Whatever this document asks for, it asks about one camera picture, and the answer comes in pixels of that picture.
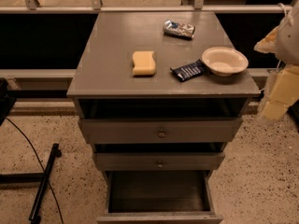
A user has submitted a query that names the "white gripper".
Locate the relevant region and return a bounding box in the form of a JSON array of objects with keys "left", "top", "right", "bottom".
[{"left": 258, "top": 65, "right": 299, "bottom": 120}]

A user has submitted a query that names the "grey bottom drawer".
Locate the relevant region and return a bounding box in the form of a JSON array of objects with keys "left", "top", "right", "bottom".
[{"left": 96, "top": 171, "right": 222, "bottom": 224}]

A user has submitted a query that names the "grey drawer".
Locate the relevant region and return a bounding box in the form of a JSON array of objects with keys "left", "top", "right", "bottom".
[
  {"left": 93, "top": 152, "right": 225, "bottom": 171},
  {"left": 78, "top": 118, "right": 242, "bottom": 144},
  {"left": 96, "top": 171, "right": 222, "bottom": 224}
]

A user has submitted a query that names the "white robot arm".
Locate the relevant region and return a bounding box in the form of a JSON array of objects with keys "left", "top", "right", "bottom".
[{"left": 254, "top": 4, "right": 299, "bottom": 122}]

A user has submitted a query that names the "grey top drawer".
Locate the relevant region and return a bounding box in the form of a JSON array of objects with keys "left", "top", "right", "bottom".
[{"left": 78, "top": 118, "right": 242, "bottom": 144}]

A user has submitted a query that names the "grey wooden drawer cabinet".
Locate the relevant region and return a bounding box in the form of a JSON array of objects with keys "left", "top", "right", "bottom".
[{"left": 66, "top": 10, "right": 262, "bottom": 185}]

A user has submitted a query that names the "grey middle drawer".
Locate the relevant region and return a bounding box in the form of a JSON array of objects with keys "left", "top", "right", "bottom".
[{"left": 93, "top": 152, "right": 225, "bottom": 171}]

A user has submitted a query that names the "white plastic bowl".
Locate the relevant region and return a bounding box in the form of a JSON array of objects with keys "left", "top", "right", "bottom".
[{"left": 202, "top": 47, "right": 249, "bottom": 77}]

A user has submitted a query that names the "dark blue snack packet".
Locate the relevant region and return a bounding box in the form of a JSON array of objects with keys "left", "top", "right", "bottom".
[{"left": 170, "top": 60, "right": 207, "bottom": 82}]

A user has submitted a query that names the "silver crumpled foil bag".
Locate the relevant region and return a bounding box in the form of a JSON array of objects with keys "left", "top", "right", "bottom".
[{"left": 163, "top": 20, "right": 195, "bottom": 39}]

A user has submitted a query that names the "yellow sponge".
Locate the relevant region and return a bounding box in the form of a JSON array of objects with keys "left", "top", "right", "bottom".
[{"left": 133, "top": 51, "right": 156, "bottom": 76}]

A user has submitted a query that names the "black metal floor stand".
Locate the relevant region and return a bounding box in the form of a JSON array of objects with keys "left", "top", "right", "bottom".
[{"left": 0, "top": 143, "right": 62, "bottom": 224}]

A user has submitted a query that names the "black equipment at left edge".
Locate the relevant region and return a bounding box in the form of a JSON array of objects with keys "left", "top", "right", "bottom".
[{"left": 0, "top": 78, "right": 16, "bottom": 126}]

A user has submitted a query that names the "black floor cable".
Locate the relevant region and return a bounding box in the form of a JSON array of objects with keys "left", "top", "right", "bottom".
[{"left": 5, "top": 117, "right": 64, "bottom": 224}]

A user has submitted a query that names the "metal railing frame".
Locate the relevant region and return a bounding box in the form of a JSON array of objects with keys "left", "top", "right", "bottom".
[{"left": 0, "top": 0, "right": 299, "bottom": 15}]

